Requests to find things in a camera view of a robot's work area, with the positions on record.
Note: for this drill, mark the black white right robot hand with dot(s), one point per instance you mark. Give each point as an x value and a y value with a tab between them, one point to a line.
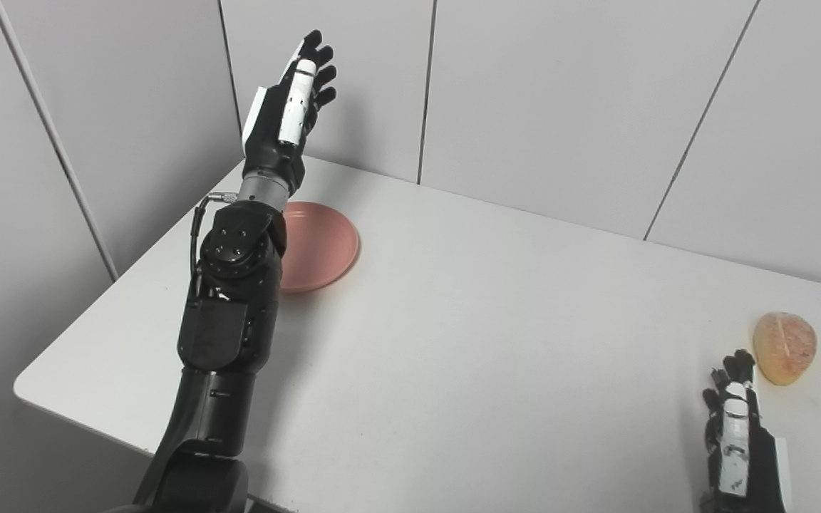
763	470

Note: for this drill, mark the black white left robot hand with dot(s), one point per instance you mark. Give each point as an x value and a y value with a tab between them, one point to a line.
271	135

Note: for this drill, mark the pink round plate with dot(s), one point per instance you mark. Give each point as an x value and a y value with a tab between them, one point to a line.
321	246

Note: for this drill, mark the oval bread roll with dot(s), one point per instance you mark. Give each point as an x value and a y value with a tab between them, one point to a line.
785	349

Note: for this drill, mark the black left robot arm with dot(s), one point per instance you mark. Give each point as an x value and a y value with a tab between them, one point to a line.
225	328

